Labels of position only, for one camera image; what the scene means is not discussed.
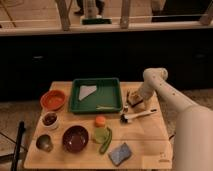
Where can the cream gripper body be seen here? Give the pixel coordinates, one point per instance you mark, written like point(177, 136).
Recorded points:
point(142, 104)

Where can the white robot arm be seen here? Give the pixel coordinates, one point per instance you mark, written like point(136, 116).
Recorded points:
point(193, 142)

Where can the purple bowl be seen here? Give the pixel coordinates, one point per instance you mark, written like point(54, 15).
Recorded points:
point(75, 139)

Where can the orange bowl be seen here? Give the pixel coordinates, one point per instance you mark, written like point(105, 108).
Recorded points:
point(53, 100)

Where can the small white bowl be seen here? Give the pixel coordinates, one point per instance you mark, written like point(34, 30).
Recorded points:
point(50, 121)

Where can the small fork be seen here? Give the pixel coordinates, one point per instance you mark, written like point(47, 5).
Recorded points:
point(125, 109)

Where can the light green cup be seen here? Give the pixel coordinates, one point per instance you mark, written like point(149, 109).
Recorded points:
point(100, 134)

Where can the green plastic tray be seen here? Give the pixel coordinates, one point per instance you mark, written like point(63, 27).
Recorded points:
point(106, 99)

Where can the blue sponge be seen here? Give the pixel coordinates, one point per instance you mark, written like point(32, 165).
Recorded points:
point(120, 154)

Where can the metal cup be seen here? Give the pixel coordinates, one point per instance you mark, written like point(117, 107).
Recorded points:
point(44, 143)

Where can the black pole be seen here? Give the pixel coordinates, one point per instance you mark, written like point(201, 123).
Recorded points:
point(21, 130)

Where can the white handled brush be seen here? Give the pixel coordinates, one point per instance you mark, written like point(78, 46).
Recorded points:
point(127, 118)

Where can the green base of post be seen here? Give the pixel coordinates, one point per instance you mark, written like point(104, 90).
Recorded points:
point(96, 21)

